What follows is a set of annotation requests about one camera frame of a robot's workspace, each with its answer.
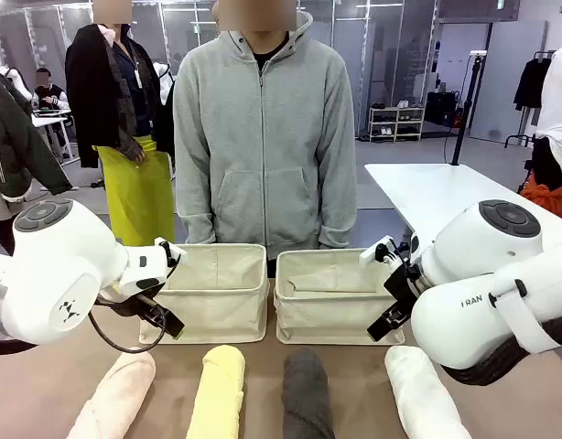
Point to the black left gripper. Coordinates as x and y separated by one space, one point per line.
134 305

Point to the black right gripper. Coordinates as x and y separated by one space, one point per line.
405 288

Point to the white towel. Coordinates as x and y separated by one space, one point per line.
420 398

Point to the yellow towel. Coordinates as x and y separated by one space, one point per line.
219 393

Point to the pink towel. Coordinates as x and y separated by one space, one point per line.
118 398

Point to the grey hoodie left forearm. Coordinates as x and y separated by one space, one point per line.
338 201

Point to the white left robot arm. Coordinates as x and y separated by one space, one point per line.
57 270

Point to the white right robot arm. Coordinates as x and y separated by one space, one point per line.
473 292

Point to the grey hoodie right forearm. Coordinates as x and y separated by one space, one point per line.
191 196

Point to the yellow skirt woman hand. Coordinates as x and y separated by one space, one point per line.
139 155

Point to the cream fabric basket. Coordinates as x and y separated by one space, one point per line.
327 315
217 311

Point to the grey rolled towel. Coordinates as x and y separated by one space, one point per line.
306 393

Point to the woman in yellow skirt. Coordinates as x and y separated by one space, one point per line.
134 196

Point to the large white table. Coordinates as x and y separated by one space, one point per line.
427 187

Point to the wooden shoe rack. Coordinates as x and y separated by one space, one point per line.
396 123

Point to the person in grey hoodie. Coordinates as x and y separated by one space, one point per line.
262 137

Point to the black equipment case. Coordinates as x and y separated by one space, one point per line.
441 107

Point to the black tripod pole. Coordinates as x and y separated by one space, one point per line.
464 110

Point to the small white background desk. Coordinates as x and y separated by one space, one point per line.
52 121

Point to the person in dark green jacket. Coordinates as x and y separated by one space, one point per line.
11 142

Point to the seated person in varsity jacket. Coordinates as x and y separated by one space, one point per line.
50 91

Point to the person in white jacket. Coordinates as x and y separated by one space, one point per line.
553 114

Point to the black clothes rack with garment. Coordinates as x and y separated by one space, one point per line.
530 84

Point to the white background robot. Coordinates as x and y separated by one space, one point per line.
15 80

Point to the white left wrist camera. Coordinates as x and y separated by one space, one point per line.
171 255

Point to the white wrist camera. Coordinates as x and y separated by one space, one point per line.
171 255
377 251

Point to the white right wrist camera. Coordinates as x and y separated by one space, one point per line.
377 251

